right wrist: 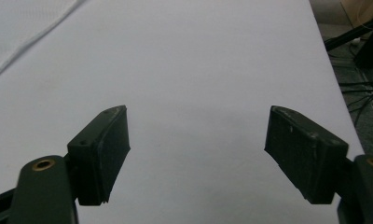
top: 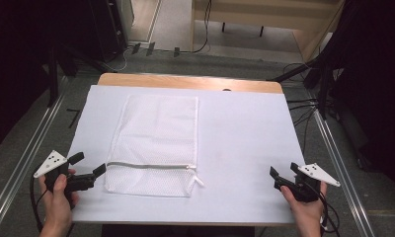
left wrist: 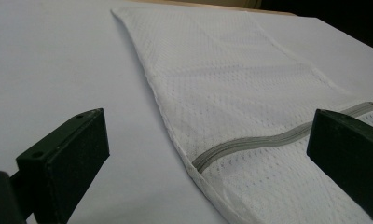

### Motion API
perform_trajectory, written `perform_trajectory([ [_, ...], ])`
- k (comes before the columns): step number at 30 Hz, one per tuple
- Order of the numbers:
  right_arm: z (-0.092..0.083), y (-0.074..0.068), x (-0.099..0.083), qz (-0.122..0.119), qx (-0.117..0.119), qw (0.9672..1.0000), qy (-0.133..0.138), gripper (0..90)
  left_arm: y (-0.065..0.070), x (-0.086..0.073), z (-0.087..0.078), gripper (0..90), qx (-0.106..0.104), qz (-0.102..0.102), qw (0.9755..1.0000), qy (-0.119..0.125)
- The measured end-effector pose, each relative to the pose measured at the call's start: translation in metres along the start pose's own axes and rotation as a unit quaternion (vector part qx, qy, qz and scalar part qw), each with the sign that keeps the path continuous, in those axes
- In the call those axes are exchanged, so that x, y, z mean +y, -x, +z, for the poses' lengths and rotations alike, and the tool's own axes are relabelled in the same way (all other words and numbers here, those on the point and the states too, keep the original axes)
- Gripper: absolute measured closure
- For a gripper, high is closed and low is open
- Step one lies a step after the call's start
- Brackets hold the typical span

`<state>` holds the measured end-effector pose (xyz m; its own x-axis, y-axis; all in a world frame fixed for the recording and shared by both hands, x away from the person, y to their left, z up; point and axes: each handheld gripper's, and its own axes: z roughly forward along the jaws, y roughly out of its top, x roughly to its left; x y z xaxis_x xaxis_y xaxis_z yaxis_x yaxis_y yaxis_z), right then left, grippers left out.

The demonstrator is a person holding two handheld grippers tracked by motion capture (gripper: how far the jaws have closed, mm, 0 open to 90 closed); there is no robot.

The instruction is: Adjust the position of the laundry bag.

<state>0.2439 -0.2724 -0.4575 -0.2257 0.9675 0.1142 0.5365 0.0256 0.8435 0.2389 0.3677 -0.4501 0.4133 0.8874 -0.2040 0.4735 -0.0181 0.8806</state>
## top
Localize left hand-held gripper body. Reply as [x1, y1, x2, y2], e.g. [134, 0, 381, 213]
[33, 149, 97, 194]

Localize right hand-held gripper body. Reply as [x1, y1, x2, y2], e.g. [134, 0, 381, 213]
[274, 162, 342, 202]

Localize white mesh laundry bag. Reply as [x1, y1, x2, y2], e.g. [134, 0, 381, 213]
[104, 94, 205, 198]

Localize person's right hand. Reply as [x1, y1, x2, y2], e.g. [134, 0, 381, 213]
[279, 182, 329, 237]

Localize person's left hand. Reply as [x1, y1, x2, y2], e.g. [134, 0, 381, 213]
[38, 168, 80, 237]

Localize white table cover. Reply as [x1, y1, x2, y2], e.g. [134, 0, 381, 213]
[67, 84, 306, 226]

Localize black metal stand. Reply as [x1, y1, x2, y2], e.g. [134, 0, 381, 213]
[270, 58, 333, 120]
[46, 43, 110, 108]

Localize black curtain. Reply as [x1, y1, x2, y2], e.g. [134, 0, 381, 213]
[317, 0, 395, 206]
[0, 0, 100, 154]

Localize black cabinet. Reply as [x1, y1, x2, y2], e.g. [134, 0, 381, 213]
[88, 0, 128, 63]

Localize light wooden furniture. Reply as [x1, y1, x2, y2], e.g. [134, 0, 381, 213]
[191, 0, 348, 63]

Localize metal floor rail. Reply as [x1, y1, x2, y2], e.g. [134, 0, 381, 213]
[311, 108, 377, 237]
[0, 76, 70, 233]

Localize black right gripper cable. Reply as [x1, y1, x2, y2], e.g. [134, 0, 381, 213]
[312, 186, 342, 237]

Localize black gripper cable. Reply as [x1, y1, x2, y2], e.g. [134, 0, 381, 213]
[312, 186, 342, 237]
[29, 176, 48, 233]

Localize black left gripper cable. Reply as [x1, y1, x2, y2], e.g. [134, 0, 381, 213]
[29, 176, 48, 233]

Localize black floor cables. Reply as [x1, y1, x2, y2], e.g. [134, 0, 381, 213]
[284, 62, 319, 156]

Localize white floor cable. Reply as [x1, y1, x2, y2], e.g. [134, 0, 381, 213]
[101, 44, 134, 74]

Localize black hanging cable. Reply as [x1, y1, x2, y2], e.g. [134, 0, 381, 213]
[180, 0, 213, 54]

